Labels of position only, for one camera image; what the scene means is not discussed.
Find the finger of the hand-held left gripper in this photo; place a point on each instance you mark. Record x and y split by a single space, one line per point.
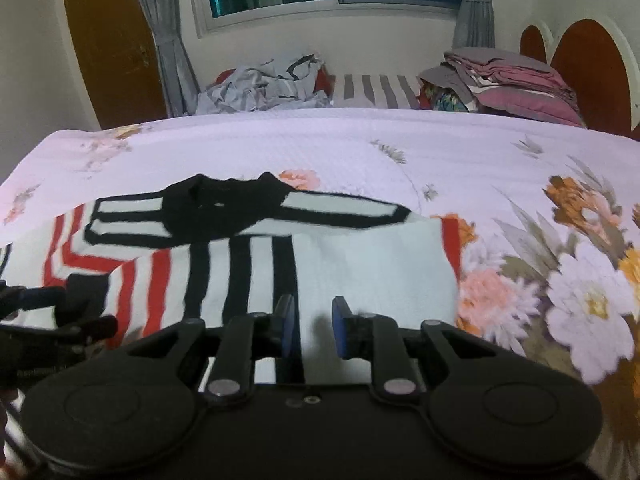
95 330
82 295

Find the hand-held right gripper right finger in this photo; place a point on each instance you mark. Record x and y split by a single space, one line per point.
341 332

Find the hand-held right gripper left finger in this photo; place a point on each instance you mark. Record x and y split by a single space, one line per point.
287 332

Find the red black striped white sweater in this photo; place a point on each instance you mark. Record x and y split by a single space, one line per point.
350 265

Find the pile of grey clothes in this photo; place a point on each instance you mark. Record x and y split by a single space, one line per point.
250 90

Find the floral bed sheet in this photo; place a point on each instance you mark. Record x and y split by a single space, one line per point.
350 150

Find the grey white striped cloth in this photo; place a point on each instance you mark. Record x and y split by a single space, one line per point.
375 91

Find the red cloth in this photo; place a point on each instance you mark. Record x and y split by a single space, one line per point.
323 82

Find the colourful patterned cloth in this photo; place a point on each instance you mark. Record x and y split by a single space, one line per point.
445 100

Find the brown wooden door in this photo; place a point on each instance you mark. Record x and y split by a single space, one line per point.
110 40

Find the grey curtain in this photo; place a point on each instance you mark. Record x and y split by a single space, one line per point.
165 35
472 15

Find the stack of pink grey bedding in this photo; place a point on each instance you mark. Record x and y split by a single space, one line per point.
520 85

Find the brown white arched headboard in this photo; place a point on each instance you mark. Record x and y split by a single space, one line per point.
595 70

